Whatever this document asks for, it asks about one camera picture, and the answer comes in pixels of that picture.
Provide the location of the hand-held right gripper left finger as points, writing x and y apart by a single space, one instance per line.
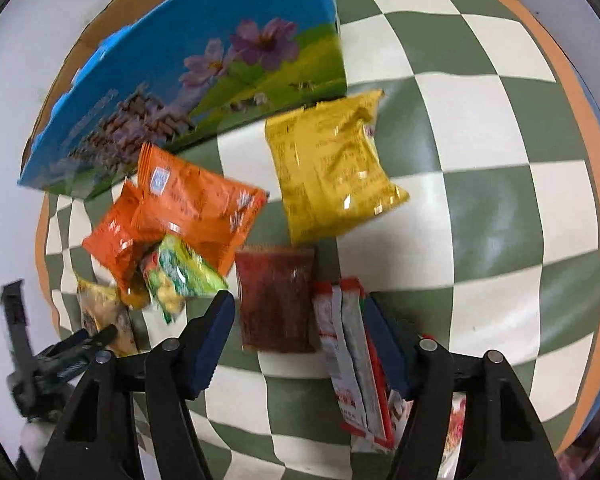
215 345

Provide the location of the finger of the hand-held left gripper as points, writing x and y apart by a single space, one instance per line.
17 330
87 342

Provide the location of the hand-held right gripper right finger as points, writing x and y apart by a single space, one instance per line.
385 345

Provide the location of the red white snack packet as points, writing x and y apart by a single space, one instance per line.
330 355
362 360

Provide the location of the tan brown snack packet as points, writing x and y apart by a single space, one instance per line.
105 315

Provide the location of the dark red snack packet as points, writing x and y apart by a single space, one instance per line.
275 300

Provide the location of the green snack packet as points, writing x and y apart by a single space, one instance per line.
185 270

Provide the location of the small orange snack packet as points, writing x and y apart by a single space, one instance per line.
115 240

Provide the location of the large orange snack packet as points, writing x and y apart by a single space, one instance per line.
200 200

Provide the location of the blue flower print cardboard box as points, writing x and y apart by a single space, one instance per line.
205 35

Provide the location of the small yellow red snack packet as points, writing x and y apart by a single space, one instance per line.
135 296

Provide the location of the white pink snack packet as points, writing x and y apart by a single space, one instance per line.
454 430

